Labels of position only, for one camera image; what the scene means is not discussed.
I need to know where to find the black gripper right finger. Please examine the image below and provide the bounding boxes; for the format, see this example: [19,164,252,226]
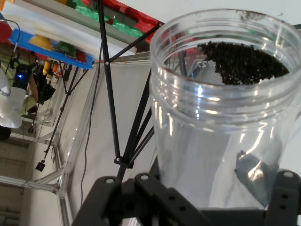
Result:
[234,150,301,226]

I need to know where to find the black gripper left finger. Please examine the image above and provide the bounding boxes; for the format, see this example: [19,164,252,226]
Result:
[70,172,212,226]

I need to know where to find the clear plastic jar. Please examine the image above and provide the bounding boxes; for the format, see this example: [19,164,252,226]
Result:
[150,8,301,210]

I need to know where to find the black seeds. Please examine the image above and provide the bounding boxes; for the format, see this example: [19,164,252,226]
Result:
[197,41,290,86]

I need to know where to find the thin black tripod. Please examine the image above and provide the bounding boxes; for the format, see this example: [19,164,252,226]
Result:
[35,63,87,172]

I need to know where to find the large black tripod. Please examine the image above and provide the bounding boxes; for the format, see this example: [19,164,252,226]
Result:
[97,0,165,179]

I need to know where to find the white rounded plastic object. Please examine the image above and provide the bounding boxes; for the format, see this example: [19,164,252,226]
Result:
[0,68,26,129]

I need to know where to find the green bowl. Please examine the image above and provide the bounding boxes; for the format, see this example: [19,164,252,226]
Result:
[53,41,78,58]

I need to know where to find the black device blue light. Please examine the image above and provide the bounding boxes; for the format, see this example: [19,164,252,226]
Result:
[9,58,36,91]

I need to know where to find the yellow bowl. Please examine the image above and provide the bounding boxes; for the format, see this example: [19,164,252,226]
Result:
[28,34,54,51]

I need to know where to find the blue tray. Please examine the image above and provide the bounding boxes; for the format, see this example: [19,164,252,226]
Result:
[8,28,95,70]

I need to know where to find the aluminium extrusion frame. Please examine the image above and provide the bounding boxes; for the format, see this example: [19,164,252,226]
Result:
[0,70,102,226]

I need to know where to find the thin black tripod cable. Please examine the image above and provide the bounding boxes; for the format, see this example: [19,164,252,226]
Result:
[79,44,104,208]

